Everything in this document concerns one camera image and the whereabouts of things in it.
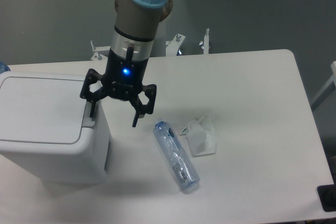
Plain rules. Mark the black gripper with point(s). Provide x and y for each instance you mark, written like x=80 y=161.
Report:
x=124 y=79

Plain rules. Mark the white plastic trash can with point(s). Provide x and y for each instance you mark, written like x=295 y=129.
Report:
x=50 y=131

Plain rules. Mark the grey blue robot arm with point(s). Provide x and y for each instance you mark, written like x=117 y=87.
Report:
x=132 y=41

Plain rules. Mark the blue object behind trash can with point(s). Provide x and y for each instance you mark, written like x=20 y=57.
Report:
x=4 y=67

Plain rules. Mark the crumpled white plastic wrapper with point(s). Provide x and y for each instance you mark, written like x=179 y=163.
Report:
x=200 y=135

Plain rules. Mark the clear blue plastic bottle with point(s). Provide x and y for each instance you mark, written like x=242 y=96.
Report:
x=177 y=160

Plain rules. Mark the black clamp at table edge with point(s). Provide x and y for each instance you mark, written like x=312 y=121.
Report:
x=327 y=197

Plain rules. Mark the white left base bracket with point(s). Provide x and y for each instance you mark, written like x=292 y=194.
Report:
x=99 y=53

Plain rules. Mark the white base bracket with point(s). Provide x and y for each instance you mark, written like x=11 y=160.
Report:
x=173 y=47
x=99 y=53
x=204 y=45

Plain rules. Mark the white middle base bracket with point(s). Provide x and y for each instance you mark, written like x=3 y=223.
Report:
x=173 y=47

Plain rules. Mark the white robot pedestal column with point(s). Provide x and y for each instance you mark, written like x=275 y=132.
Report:
x=159 y=44

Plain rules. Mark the white right base bracket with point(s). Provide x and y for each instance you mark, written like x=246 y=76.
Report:
x=204 y=45

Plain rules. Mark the white frame at right edge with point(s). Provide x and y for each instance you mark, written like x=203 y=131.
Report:
x=324 y=91

